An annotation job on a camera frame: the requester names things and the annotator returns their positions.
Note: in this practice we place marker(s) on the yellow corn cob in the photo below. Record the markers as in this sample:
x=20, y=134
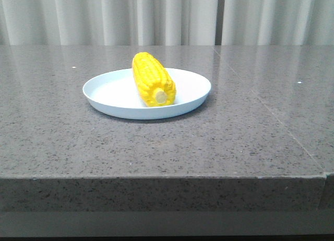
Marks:
x=154, y=84

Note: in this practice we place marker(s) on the light blue round plate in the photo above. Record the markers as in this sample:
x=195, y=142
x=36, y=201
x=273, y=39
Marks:
x=115, y=94

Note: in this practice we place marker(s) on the white pleated curtain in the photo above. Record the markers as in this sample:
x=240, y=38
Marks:
x=167, y=22

